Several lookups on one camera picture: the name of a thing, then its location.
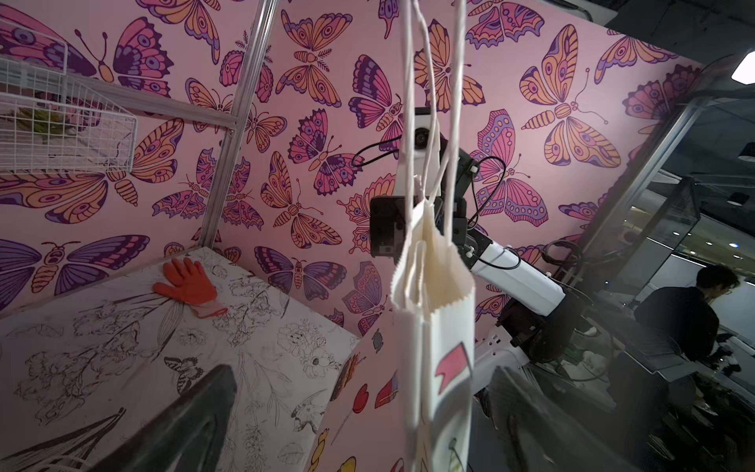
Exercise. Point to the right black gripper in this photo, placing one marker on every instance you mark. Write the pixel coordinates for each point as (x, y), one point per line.
(388, 227)

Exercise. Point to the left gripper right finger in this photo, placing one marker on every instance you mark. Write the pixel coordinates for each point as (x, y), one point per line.
(533, 434)

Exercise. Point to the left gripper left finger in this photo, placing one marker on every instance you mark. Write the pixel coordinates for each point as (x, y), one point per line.
(187, 436)

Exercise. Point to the white paper bag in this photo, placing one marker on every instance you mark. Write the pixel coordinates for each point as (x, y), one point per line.
(404, 398)

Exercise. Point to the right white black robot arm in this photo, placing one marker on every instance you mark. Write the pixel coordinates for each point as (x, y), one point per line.
(536, 317)

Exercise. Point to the red rubber glove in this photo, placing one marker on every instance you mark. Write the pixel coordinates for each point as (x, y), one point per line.
(186, 281)

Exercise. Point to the seated person dark shirt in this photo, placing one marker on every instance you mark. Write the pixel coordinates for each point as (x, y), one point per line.
(685, 314)

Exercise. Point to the small plant in basket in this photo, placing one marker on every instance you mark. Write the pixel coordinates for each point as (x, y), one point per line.
(41, 123)

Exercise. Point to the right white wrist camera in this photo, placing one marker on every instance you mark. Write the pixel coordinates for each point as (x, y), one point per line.
(422, 153)

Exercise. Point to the white wire wall basket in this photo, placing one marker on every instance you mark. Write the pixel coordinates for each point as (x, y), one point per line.
(36, 73)

